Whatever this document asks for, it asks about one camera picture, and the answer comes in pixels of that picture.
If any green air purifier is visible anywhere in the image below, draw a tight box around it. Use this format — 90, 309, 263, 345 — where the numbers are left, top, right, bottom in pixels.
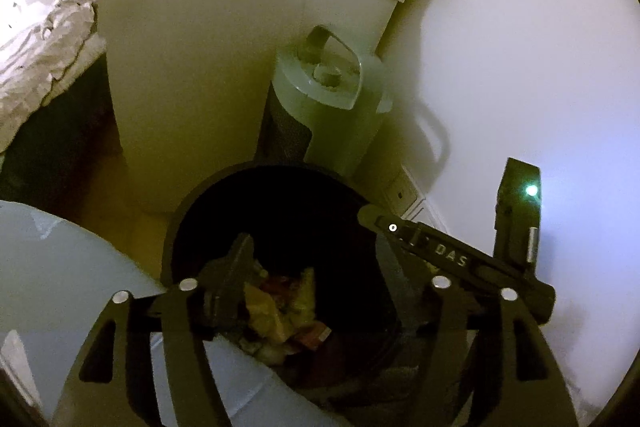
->
255, 25, 393, 178

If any round blue star rug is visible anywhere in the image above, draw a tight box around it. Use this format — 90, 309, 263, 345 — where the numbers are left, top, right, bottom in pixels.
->
1, 202, 342, 426

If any trash in bin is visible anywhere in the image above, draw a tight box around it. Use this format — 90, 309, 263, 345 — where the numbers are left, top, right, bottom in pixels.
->
216, 239, 331, 366

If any bed with white duvet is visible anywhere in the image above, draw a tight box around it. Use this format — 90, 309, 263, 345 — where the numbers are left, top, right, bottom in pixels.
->
1, 0, 106, 152

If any black round trash bin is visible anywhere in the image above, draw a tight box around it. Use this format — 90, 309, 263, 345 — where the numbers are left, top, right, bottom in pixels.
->
160, 162, 438, 426

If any white dresser cabinet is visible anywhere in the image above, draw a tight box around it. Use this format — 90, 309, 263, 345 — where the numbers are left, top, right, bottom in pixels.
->
98, 0, 405, 213

